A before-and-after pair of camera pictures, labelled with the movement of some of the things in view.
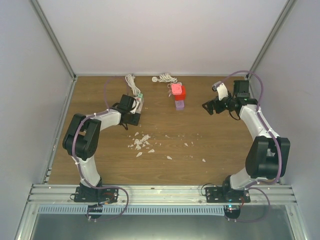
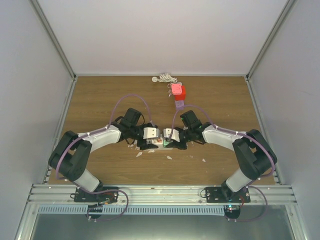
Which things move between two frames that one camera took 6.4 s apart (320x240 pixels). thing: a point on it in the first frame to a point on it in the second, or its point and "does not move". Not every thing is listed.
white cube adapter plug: (139, 109) to (157, 141)
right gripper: (210, 110) to (175, 144)
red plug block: (182, 96) does not move
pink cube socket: (176, 89) does not move
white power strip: (141, 101) to (160, 146)
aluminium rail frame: (61, 195) does not move
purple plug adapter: (179, 105) does not move
